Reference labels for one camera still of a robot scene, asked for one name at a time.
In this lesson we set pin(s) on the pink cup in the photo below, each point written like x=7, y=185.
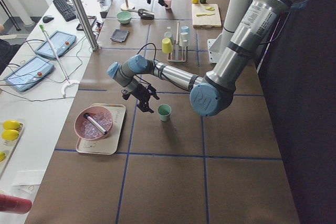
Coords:
x=168, y=4

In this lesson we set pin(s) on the mint green cup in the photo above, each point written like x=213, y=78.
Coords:
x=164, y=111

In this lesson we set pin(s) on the grey cup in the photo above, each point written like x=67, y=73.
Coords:
x=169, y=35

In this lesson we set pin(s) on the light blue cup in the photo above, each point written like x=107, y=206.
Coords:
x=185, y=29

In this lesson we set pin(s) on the white cup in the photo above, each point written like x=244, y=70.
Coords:
x=184, y=39

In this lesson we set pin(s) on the yellow cup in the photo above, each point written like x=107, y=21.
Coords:
x=167, y=46

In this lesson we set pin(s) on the metal scoop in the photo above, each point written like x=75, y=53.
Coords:
x=143, y=13

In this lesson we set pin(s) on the green bowl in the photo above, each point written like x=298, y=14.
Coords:
x=124, y=17

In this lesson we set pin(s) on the grey folded cloth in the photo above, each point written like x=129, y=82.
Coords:
x=119, y=35

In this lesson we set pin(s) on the yellow plastic knife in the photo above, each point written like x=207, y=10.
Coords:
x=204, y=14

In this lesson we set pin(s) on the wooden cutting board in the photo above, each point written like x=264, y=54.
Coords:
x=213, y=21

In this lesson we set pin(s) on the metal black-tipped tool in bowl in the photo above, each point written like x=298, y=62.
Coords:
x=92, y=123

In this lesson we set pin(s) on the cream Rabbit tray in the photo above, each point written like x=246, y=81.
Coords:
x=109, y=144

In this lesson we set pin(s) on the pink bowl with ice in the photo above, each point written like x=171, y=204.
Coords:
x=102, y=115

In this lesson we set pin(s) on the white reacher grabber stick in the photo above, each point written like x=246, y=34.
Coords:
x=69, y=82

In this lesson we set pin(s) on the black keyboard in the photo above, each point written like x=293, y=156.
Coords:
x=67, y=10

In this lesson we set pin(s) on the far teach pendant tablet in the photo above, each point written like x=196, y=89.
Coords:
x=61, y=41

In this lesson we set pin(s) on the teach pendant tablet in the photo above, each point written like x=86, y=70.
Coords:
x=29, y=74
x=61, y=41

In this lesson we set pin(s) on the black computer mouse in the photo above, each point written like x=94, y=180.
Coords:
x=47, y=19

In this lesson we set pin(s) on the near teach pendant tablet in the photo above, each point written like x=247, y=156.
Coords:
x=29, y=74

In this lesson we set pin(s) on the yellow mango pair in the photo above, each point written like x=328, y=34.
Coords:
x=11, y=130

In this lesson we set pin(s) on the red bottle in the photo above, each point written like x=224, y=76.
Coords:
x=15, y=205

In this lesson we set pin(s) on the white wire cup rack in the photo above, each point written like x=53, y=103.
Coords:
x=179, y=54

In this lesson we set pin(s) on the aluminium frame post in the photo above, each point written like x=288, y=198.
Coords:
x=85, y=24

